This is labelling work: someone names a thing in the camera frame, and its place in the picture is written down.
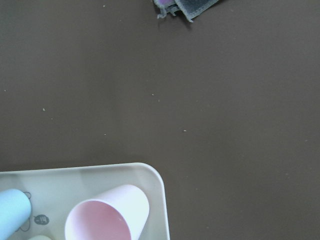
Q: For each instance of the pink plastic cup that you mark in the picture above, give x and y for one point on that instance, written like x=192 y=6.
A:
x=117 y=214

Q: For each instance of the cream white plastic cup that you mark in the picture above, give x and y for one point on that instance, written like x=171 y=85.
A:
x=40 y=237

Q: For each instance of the blue plastic cup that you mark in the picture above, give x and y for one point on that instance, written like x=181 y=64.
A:
x=15 y=210

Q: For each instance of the cream rabbit serving tray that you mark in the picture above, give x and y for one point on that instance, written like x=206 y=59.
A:
x=54 y=192

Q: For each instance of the grey folded cloth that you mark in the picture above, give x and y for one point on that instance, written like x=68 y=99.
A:
x=190 y=8

